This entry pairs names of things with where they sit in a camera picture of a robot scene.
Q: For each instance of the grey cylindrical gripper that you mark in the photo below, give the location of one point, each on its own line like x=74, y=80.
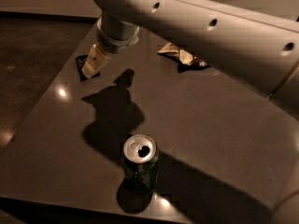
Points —
x=116, y=44

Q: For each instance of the black rxbar chocolate wrapper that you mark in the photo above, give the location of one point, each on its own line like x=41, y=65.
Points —
x=80, y=62

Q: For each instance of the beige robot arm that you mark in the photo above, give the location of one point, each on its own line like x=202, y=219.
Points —
x=257, y=49

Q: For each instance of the green soda can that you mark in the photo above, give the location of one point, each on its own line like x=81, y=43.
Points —
x=140, y=157

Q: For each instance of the brown chip bag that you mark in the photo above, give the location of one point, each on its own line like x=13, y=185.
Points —
x=182, y=56

